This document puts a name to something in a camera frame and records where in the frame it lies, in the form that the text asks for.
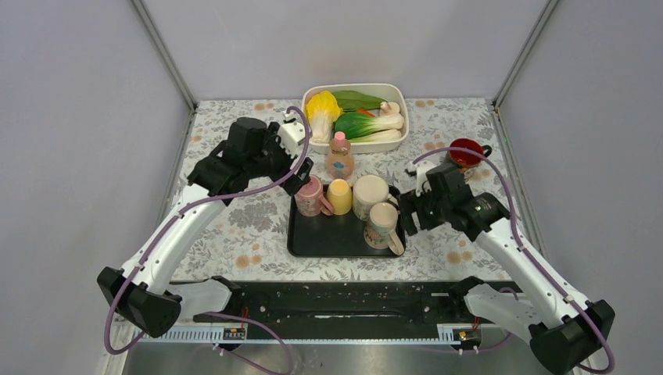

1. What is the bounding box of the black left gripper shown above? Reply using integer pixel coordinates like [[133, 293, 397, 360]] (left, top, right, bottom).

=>
[[247, 123, 314, 195]]

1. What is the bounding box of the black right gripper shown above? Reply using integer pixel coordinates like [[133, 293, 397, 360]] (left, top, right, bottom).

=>
[[396, 184, 450, 235]]

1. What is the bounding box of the pink patterned mug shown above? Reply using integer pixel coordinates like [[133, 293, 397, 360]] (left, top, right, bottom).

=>
[[294, 175, 335, 217]]

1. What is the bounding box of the cream seashell mug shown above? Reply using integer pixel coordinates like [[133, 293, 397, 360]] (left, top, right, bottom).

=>
[[364, 202, 405, 256]]

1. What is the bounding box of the black mug with orange flowers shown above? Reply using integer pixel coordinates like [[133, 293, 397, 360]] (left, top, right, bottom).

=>
[[444, 138, 493, 182]]

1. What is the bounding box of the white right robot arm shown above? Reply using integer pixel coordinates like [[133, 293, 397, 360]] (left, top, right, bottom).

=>
[[398, 161, 615, 374]]

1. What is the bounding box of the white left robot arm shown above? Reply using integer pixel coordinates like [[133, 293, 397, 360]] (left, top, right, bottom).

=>
[[97, 117, 313, 338]]

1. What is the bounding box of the yellow mug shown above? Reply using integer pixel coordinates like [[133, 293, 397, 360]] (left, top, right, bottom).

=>
[[326, 179, 353, 216]]

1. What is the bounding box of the large cream mug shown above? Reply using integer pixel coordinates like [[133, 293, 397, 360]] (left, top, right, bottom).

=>
[[353, 175, 398, 221]]

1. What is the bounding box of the orange bottle with pink cap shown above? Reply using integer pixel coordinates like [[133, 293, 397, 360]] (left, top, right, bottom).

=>
[[325, 131, 354, 180]]

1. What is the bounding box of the black rectangular tray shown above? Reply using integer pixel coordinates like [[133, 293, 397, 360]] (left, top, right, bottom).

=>
[[287, 197, 404, 259]]

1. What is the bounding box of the yellow napa cabbage toy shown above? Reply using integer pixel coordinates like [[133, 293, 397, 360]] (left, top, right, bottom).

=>
[[305, 91, 344, 143]]

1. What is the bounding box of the bok choy toy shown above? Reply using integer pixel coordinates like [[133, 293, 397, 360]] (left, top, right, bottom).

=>
[[334, 112, 405, 140]]

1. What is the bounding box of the floral patterned table mat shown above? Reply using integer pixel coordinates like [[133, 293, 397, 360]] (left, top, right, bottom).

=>
[[175, 98, 507, 281]]

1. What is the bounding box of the white rectangular tub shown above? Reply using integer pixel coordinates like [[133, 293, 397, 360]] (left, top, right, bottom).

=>
[[301, 83, 410, 154]]

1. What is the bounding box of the green leaf vegetable toy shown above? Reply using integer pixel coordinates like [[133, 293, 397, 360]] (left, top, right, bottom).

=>
[[332, 90, 385, 112]]

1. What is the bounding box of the mushroom toy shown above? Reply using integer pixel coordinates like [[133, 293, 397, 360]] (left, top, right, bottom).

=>
[[379, 102, 400, 116]]

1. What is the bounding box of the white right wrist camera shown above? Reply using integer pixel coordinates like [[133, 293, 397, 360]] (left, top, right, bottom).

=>
[[405, 160, 436, 197]]

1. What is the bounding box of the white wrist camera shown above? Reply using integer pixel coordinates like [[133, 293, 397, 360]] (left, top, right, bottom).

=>
[[405, 160, 436, 197], [277, 120, 305, 159]]

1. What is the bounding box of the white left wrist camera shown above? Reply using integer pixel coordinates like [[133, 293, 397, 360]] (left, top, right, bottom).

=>
[[277, 120, 305, 159]]

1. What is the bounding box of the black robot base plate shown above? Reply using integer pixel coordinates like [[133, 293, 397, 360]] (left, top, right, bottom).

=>
[[192, 280, 500, 341]]

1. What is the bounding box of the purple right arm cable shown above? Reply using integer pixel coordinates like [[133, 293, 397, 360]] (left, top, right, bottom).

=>
[[411, 146, 618, 375]]

